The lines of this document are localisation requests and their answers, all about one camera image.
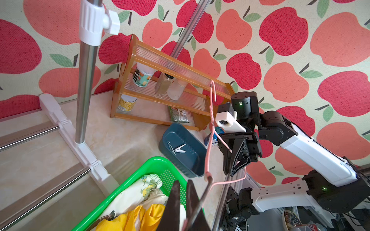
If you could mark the packaged item on shelf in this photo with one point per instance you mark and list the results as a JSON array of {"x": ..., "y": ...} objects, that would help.
[{"x": 178, "y": 115}]

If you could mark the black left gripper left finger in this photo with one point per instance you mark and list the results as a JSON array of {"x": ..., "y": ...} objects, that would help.
[{"x": 170, "y": 220}]

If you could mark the white dinosaur print jacket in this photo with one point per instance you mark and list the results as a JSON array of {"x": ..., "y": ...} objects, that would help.
[{"x": 146, "y": 191}]

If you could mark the right aluminium frame post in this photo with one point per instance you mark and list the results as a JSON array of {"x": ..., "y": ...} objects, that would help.
[{"x": 186, "y": 34}]

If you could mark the green patterned cup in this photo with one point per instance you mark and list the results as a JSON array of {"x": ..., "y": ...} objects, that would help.
[{"x": 142, "y": 75}]

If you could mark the clear glass bottle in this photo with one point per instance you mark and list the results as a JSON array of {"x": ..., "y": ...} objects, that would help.
[{"x": 163, "y": 83}]

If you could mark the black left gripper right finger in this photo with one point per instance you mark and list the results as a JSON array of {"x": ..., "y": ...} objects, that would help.
[{"x": 196, "y": 220}]

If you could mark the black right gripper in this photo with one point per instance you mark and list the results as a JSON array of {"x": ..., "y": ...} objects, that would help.
[{"x": 239, "y": 150}]

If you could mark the dark blue plastic bin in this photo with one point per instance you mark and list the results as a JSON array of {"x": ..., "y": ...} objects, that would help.
[{"x": 192, "y": 162}]

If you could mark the blue-green clothespin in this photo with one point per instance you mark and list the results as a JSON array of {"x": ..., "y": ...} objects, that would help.
[{"x": 171, "y": 148}]

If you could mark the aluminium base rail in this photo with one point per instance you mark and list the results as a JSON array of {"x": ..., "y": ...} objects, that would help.
[{"x": 217, "y": 223}]

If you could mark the yellow jacket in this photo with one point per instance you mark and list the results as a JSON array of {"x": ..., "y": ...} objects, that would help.
[{"x": 138, "y": 219}]

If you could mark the green plastic basket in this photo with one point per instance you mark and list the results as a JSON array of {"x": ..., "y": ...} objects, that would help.
[{"x": 155, "y": 165}]

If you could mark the white frosted cup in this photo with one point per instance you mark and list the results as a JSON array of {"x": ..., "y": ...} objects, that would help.
[{"x": 176, "y": 89}]

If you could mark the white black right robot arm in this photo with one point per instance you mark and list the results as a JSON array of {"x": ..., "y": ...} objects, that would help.
[{"x": 334, "y": 184}]

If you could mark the yellow white jar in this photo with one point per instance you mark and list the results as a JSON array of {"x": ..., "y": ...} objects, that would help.
[{"x": 126, "y": 103}]

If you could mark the wooden glass shelf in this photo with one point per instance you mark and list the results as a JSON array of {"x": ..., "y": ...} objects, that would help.
[{"x": 152, "y": 83}]

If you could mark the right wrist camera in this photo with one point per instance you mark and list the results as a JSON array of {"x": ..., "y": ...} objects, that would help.
[{"x": 226, "y": 118}]

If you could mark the white clothespin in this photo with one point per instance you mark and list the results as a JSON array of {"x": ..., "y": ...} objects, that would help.
[{"x": 179, "y": 149}]

